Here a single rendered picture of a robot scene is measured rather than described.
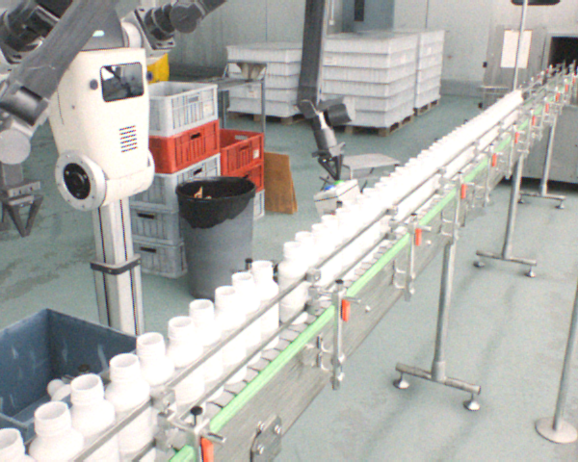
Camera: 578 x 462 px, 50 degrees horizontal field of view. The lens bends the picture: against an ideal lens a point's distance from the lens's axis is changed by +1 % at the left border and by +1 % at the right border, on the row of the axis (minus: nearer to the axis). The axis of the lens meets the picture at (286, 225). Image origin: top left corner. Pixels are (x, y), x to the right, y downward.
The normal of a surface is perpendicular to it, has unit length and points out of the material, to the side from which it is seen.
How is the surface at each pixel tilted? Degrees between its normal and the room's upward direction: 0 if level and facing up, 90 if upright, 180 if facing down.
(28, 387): 90
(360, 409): 0
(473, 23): 90
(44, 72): 107
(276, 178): 102
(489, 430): 0
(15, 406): 90
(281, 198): 98
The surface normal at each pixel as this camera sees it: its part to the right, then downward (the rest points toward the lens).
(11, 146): 0.57, 0.29
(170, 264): -0.40, 0.32
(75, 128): -0.48, 0.47
